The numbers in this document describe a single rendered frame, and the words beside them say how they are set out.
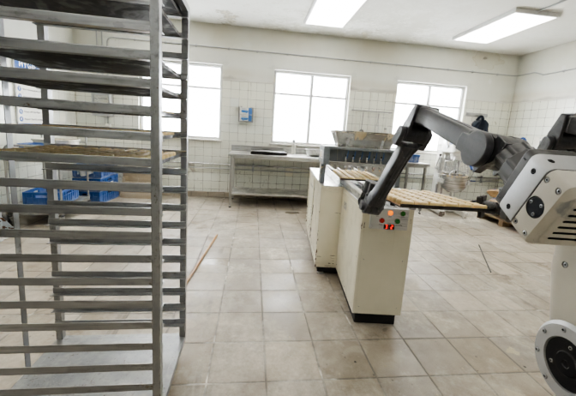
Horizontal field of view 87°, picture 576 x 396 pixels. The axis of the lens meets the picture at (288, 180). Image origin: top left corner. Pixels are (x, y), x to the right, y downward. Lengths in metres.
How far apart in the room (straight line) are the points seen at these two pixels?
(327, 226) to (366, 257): 0.71
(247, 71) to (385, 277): 4.36
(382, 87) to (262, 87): 2.22
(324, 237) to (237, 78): 3.67
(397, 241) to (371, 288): 0.37
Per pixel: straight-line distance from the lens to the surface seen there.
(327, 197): 2.66
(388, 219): 2.04
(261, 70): 5.66
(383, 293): 2.27
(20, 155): 1.35
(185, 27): 1.62
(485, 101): 7.16
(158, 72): 1.13
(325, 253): 2.82
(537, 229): 0.63
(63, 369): 1.60
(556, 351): 0.89
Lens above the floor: 1.28
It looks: 9 degrees down
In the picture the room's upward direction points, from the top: 4 degrees clockwise
